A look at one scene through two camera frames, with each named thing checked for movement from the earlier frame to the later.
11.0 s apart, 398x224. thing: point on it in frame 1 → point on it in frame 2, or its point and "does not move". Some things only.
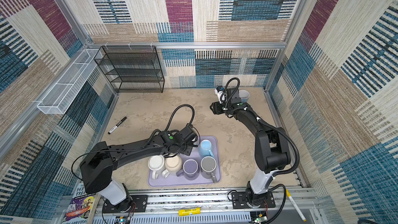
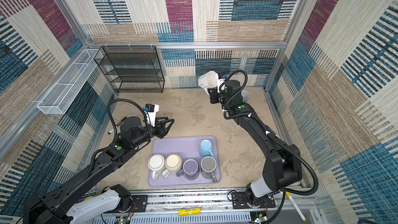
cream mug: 173,164 does not move
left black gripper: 190,145 → 160,129
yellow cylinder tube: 189,211 does not move
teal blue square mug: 244,95 does not move
